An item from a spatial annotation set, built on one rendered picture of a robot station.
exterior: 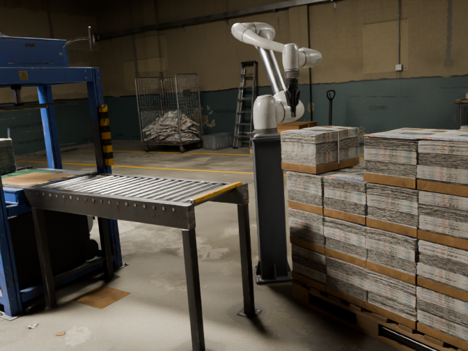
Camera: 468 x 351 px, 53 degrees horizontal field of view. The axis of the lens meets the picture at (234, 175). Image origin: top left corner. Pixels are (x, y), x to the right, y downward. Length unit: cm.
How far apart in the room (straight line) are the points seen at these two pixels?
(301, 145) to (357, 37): 696
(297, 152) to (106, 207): 111
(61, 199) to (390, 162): 185
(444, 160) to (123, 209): 158
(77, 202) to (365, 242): 161
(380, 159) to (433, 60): 689
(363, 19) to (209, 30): 357
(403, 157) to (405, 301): 70
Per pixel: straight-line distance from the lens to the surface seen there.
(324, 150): 266
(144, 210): 243
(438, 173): 218
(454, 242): 222
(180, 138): 1016
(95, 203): 271
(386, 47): 936
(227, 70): 1086
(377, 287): 254
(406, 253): 236
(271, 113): 309
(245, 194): 265
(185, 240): 230
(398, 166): 229
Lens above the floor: 134
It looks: 11 degrees down
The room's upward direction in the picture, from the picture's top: 4 degrees counter-clockwise
